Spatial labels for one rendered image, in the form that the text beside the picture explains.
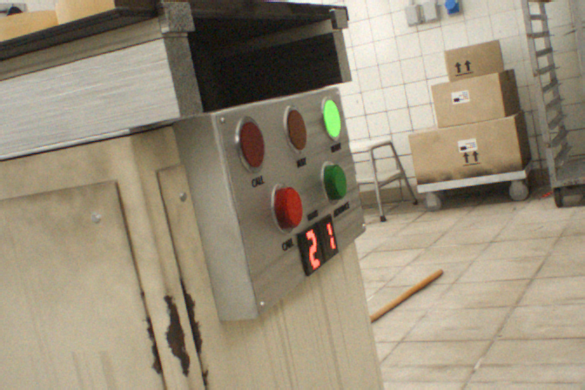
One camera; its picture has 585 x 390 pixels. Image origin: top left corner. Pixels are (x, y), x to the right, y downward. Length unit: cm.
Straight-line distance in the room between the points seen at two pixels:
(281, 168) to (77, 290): 17
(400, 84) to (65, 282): 453
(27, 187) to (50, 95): 6
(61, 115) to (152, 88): 7
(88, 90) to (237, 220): 12
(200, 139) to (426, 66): 444
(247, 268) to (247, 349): 8
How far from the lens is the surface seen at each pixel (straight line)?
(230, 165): 50
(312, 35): 73
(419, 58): 493
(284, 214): 55
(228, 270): 51
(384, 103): 503
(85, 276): 51
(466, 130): 439
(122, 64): 48
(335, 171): 64
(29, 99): 53
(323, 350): 68
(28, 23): 51
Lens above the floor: 84
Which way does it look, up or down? 7 degrees down
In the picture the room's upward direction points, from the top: 12 degrees counter-clockwise
